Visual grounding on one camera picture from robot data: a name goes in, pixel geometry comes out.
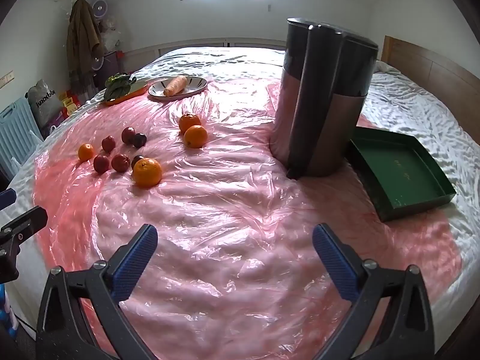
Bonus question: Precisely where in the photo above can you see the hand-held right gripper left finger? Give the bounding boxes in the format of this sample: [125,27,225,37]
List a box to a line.
[36,223,166,360]

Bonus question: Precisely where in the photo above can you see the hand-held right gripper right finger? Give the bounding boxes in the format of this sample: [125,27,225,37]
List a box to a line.
[312,223,436,360]

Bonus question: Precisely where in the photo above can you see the green tray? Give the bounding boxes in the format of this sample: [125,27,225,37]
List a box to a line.
[349,125,457,223]

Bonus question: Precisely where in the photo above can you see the light blue ribbed panel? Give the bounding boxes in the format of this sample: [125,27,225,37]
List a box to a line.
[0,97,44,173]

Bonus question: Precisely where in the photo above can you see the grey printed bag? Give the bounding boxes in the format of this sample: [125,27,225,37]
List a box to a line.
[26,79,62,128]

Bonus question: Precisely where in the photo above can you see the pink plastic sheet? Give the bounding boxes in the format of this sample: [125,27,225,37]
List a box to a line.
[32,77,464,360]

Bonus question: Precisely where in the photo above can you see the yellow red box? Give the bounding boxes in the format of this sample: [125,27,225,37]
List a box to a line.
[58,90,79,115]

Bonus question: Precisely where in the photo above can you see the tall grey copper appliance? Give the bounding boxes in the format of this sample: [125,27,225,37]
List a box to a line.
[269,17,379,179]

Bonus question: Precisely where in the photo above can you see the green leafy vegetable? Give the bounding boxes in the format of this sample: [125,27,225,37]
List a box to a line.
[104,72,137,102]

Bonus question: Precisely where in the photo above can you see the dark purple cabinet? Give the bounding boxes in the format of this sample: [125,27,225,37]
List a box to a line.
[103,50,124,87]

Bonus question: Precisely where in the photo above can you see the orange dish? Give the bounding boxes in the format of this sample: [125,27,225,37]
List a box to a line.
[103,80,149,106]

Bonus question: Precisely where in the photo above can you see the brown coat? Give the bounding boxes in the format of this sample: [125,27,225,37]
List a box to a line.
[67,0,107,102]

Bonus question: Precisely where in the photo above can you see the carrot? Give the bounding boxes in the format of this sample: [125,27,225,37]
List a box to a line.
[163,75,187,97]

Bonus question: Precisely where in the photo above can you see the striped white plate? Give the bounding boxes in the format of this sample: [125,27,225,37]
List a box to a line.
[148,76,209,101]

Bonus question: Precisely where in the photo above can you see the clear plastic bag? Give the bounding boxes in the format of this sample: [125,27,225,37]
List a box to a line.
[101,15,122,51]

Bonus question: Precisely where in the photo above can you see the crumpled white blanket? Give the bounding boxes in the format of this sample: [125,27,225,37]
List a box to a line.
[375,60,402,74]

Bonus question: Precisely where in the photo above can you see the wooden headboard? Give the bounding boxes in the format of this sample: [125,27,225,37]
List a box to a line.
[380,35,480,128]

